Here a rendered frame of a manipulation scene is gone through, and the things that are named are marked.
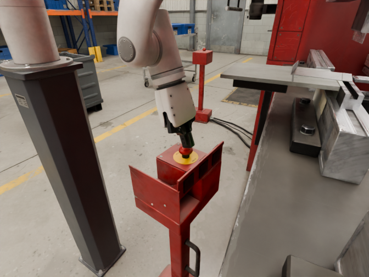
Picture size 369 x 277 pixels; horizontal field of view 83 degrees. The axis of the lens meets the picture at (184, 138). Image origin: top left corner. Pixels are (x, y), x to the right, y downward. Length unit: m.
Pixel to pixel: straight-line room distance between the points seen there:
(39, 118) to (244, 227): 0.65
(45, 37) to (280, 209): 0.72
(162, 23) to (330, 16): 1.11
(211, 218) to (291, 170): 1.06
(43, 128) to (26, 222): 1.05
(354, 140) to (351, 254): 0.20
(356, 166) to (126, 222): 1.27
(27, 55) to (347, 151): 0.78
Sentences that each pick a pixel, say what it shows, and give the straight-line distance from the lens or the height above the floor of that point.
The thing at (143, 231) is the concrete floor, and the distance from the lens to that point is 1.41.
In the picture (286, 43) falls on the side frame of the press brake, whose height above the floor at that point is 0.99.
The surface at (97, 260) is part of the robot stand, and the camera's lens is 1.24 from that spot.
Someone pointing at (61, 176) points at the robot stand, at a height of 0.64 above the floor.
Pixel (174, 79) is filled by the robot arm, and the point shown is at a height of 1.00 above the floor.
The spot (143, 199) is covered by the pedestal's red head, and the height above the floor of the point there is 0.71.
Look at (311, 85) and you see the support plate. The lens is 0.56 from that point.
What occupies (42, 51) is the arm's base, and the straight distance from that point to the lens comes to 0.75.
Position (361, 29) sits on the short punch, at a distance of 0.59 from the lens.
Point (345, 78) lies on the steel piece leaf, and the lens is 0.64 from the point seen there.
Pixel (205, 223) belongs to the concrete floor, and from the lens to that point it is 1.43.
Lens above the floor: 1.13
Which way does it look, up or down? 30 degrees down
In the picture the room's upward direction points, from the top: straight up
